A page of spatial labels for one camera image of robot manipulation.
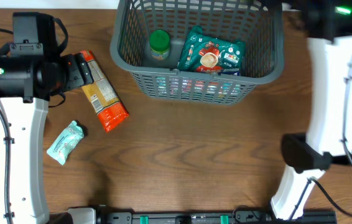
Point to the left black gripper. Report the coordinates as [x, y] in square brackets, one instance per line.
[78, 70]

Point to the green lid jar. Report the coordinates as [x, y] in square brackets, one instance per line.
[159, 42]

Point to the green coffee mix bag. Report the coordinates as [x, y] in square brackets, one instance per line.
[205, 54]

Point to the Kleenex tissue multipack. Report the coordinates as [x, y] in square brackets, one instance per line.
[175, 86]

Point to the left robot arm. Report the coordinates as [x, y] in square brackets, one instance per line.
[33, 68]

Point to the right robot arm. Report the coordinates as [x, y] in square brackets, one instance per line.
[328, 140]

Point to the red spaghetti packet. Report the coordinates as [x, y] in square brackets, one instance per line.
[102, 96]

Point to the light teal snack packet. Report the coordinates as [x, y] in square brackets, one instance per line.
[66, 142]

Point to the grey plastic basket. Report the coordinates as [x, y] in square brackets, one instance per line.
[256, 23]

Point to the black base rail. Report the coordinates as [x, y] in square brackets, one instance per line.
[241, 215]

